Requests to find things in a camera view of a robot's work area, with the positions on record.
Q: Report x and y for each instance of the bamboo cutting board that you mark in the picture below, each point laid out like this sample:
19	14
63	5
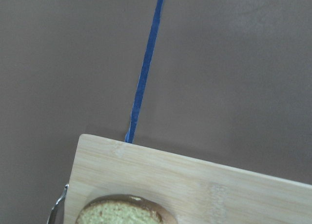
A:
192	190

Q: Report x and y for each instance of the bread slice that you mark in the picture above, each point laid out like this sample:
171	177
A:
124	209

